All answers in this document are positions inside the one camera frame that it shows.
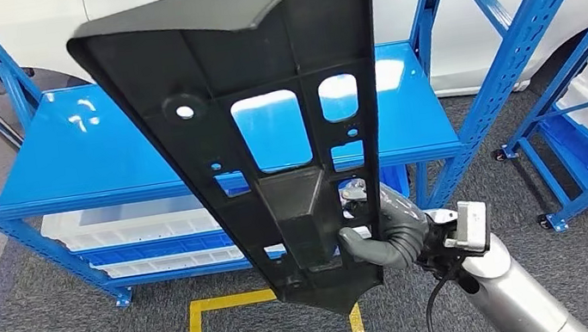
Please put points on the black plastic panel part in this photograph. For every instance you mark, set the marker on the black plastic panel part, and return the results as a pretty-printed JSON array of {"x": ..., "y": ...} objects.
[{"x": 142, "y": 71}]

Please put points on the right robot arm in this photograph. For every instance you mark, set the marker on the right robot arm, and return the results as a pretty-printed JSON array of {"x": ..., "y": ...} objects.
[{"x": 514, "y": 300}]

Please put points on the blue metal shelf rack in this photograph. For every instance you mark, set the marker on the blue metal shelf rack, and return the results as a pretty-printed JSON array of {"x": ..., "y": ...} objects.
[{"x": 68, "y": 156}]

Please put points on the blue wheeled shelf rack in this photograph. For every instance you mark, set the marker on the blue wheeled shelf rack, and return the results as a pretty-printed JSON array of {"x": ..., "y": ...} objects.
[{"x": 568, "y": 155}]

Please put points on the white plastic tray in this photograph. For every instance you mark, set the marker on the white plastic tray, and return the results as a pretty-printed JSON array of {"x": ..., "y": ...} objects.
[
  {"x": 107, "y": 231},
  {"x": 169, "y": 263}
]

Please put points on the white car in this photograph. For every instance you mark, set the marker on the white car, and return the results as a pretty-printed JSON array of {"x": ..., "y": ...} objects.
[{"x": 480, "y": 17}]

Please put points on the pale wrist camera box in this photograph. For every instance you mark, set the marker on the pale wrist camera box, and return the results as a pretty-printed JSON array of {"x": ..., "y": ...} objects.
[{"x": 469, "y": 226}]

